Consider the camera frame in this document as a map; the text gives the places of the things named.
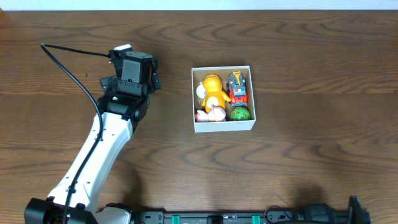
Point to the white cardboard box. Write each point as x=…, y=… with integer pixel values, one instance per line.
x=199, y=74

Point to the orange dinosaur toy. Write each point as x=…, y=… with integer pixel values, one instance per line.
x=215, y=95

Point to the red grey toy truck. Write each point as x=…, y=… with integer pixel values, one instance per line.
x=236, y=88

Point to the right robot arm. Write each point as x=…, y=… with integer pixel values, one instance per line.
x=323, y=213

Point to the white pink duck toy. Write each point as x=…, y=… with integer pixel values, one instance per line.
x=216, y=114

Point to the green patterned ball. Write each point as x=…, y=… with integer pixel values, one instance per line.
x=240, y=114

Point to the wooden rattle drum toy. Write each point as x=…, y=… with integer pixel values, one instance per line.
x=200, y=93

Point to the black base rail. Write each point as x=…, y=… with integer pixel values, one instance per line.
x=273, y=214

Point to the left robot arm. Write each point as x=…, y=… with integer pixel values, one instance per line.
x=123, y=105

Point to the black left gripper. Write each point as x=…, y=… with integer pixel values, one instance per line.
x=155, y=79

